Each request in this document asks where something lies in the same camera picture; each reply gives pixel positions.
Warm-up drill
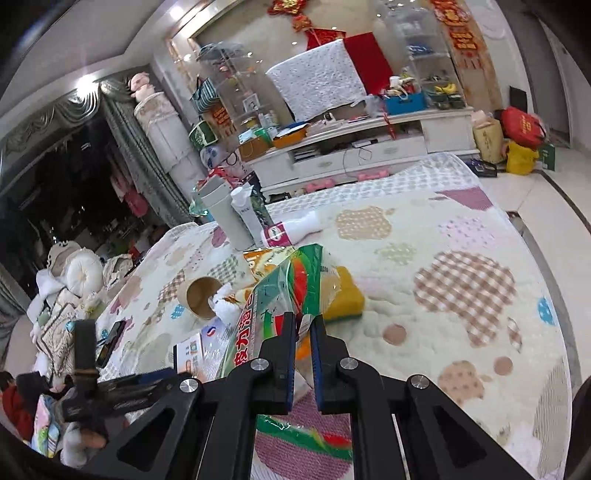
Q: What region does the covered standing air conditioner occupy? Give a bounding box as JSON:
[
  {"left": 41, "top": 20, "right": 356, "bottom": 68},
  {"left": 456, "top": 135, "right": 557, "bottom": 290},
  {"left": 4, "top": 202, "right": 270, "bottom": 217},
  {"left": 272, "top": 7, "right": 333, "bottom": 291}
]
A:
[{"left": 134, "top": 92, "right": 204, "bottom": 185}]

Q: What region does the pale green cylinder container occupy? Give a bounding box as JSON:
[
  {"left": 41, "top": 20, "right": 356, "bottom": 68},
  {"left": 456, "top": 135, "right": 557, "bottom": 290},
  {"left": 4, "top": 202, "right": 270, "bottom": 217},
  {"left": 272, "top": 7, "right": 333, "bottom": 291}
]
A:
[{"left": 198, "top": 178, "right": 252, "bottom": 250}]

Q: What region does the person's left hand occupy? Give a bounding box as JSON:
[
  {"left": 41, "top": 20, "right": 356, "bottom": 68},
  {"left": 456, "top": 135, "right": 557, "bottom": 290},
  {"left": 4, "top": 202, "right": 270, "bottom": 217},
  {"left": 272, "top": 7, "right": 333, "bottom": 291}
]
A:
[{"left": 79, "top": 427, "right": 110, "bottom": 452}]

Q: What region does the printed blanket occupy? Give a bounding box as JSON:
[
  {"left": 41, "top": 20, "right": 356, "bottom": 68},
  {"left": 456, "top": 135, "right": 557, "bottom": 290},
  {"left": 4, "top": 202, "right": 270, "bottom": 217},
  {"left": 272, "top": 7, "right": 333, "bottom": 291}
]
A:
[{"left": 92, "top": 152, "right": 573, "bottom": 480}]

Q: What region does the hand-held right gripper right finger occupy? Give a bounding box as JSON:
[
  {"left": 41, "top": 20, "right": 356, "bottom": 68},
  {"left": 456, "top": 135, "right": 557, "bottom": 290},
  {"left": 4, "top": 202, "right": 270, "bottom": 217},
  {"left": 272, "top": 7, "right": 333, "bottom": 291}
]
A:
[{"left": 309, "top": 318, "right": 536, "bottom": 480}]

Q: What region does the grey curtain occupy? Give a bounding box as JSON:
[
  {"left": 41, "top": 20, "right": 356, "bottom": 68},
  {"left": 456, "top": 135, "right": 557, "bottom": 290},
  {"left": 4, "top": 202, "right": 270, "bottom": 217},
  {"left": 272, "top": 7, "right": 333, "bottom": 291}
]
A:
[{"left": 99, "top": 78, "right": 195, "bottom": 227}]

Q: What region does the black phone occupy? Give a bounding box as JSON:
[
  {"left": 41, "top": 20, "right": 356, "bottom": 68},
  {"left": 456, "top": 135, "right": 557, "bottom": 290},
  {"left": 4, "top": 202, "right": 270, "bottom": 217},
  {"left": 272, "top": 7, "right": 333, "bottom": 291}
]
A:
[{"left": 95, "top": 320, "right": 126, "bottom": 367}]

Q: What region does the yellow sponge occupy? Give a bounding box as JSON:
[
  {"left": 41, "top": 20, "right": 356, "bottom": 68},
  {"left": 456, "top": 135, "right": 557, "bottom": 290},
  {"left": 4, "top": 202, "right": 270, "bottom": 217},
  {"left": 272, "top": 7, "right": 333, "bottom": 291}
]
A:
[{"left": 323, "top": 267, "right": 366, "bottom": 322}]

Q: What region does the blue box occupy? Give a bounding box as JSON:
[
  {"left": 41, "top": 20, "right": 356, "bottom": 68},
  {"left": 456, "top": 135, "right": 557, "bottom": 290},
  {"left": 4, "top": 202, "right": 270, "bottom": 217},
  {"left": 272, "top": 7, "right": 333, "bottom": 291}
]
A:
[{"left": 384, "top": 91, "right": 426, "bottom": 116}]

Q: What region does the orange snack packet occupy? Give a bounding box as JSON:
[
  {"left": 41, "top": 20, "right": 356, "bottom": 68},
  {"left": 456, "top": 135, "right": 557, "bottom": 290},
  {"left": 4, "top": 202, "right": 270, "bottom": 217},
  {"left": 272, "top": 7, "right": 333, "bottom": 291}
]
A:
[{"left": 242, "top": 247, "right": 301, "bottom": 289}]

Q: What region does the white carton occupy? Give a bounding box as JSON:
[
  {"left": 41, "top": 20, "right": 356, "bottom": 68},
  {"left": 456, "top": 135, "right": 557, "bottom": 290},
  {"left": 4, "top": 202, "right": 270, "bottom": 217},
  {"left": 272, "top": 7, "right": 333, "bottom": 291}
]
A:
[{"left": 230, "top": 185, "right": 266, "bottom": 241}]

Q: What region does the cream sofa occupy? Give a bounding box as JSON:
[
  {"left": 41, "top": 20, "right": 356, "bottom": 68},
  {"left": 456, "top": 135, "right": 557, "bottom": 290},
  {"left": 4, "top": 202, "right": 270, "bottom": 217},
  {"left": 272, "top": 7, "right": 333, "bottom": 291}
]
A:
[{"left": 28, "top": 240, "right": 139, "bottom": 388}]

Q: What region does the white quilted cloth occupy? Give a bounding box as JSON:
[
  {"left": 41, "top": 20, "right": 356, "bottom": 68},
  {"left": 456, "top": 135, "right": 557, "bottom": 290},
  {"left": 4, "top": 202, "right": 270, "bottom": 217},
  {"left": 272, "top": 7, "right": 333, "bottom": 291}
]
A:
[{"left": 265, "top": 39, "right": 368, "bottom": 121}]

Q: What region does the round white cushion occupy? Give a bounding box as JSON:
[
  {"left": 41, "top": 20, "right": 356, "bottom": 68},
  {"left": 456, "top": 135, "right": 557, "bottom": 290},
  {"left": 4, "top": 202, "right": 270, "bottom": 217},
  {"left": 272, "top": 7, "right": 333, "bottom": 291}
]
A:
[{"left": 65, "top": 251, "right": 105, "bottom": 296}]

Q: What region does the brown paper cup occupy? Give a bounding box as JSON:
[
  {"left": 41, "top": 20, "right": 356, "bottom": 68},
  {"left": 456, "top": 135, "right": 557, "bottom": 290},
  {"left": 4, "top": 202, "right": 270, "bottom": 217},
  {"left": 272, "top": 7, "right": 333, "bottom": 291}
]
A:
[{"left": 178, "top": 276, "right": 222, "bottom": 320}]

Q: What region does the pink plush toy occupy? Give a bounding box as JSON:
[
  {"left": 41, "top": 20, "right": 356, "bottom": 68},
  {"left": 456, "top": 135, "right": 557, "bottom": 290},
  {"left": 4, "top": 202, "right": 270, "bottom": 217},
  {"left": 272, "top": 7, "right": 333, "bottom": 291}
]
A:
[{"left": 129, "top": 73, "right": 155, "bottom": 100}]

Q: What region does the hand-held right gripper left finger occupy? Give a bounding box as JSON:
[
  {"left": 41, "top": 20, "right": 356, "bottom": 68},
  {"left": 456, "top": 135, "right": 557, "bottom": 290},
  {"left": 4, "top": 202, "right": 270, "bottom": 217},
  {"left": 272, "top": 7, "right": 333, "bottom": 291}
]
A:
[{"left": 81, "top": 311, "right": 296, "bottom": 480}]

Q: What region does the red garment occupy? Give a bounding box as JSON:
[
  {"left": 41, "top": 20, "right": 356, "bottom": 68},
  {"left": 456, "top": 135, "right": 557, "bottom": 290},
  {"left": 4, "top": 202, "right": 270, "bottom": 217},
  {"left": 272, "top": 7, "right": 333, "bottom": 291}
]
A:
[{"left": 0, "top": 373, "right": 35, "bottom": 439}]

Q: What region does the red banner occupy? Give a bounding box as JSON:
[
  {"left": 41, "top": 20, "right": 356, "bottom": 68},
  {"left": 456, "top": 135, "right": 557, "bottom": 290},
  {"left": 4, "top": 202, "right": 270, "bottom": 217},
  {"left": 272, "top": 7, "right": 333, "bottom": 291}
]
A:
[{"left": 431, "top": 0, "right": 481, "bottom": 58}]

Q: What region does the green printed plastic bag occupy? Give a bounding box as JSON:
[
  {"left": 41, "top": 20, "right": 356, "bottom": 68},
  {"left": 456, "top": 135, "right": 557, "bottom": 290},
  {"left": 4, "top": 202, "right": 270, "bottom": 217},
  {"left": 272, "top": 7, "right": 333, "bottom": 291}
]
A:
[{"left": 217, "top": 244, "right": 356, "bottom": 462}]

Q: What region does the beige box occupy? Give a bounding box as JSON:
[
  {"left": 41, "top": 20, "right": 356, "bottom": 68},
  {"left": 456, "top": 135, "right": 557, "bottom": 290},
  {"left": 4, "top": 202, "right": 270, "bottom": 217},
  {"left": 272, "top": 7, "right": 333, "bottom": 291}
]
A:
[{"left": 472, "top": 111, "right": 509, "bottom": 164}]

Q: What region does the white bottle with red label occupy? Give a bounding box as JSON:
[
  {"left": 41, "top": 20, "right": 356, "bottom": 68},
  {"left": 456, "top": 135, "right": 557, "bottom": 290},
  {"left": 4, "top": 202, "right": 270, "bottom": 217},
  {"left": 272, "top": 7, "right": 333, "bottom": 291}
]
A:
[{"left": 259, "top": 211, "right": 331, "bottom": 250}]

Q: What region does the yellow bag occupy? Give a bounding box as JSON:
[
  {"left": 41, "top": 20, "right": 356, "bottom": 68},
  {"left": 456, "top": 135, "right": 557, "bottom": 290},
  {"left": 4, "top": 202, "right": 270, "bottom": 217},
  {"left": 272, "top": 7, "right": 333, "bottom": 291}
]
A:
[{"left": 505, "top": 141, "right": 541, "bottom": 175}]

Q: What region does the clear shelf rack with shoes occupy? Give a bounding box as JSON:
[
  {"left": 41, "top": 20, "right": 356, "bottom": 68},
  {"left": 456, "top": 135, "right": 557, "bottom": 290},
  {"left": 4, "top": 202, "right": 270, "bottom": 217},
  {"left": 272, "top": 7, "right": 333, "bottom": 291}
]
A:
[{"left": 385, "top": 0, "right": 465, "bottom": 109}]

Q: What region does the white cabinet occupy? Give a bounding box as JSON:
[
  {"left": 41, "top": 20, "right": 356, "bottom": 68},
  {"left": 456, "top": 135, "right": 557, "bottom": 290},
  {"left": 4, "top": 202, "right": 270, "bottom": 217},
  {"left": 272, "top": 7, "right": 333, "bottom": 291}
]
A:
[{"left": 245, "top": 106, "right": 481, "bottom": 190}]

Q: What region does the red cloth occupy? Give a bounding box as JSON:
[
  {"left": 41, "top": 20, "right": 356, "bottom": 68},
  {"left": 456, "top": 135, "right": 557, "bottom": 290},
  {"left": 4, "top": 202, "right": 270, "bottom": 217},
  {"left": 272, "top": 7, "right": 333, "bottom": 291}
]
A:
[{"left": 344, "top": 33, "right": 395, "bottom": 95}]

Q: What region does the red knot decoration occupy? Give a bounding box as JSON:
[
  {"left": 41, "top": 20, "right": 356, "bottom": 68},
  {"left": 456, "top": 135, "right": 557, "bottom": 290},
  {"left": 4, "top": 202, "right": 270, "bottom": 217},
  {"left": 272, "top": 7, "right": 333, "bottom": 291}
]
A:
[{"left": 270, "top": 0, "right": 324, "bottom": 33}]

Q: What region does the orange tray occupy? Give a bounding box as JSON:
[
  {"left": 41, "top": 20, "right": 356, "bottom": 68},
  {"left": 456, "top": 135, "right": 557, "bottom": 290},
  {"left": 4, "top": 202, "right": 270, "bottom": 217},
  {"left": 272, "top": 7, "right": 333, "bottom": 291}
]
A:
[{"left": 272, "top": 124, "right": 308, "bottom": 148}]

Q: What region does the red bag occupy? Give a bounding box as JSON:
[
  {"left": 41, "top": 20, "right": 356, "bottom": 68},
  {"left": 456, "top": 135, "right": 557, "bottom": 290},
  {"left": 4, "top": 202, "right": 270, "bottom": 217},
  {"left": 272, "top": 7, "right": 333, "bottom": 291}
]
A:
[{"left": 501, "top": 106, "right": 548, "bottom": 148}]

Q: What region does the crumpled white tissue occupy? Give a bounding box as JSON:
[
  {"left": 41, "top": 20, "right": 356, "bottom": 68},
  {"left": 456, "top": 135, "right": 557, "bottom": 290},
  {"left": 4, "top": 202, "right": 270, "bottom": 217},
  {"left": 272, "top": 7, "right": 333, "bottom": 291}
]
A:
[{"left": 210, "top": 282, "right": 243, "bottom": 324}]

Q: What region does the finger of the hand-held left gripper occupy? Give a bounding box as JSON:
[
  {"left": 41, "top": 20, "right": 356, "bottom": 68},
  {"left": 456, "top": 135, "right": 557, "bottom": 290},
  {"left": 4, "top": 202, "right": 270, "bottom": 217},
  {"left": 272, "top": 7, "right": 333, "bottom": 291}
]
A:
[{"left": 105, "top": 369, "right": 184, "bottom": 411}]

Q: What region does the blue and white leaflet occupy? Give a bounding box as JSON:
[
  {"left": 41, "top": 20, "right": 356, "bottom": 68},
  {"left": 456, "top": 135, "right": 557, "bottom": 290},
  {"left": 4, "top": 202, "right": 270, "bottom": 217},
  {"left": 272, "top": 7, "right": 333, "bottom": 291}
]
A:
[{"left": 173, "top": 318, "right": 241, "bottom": 384}]

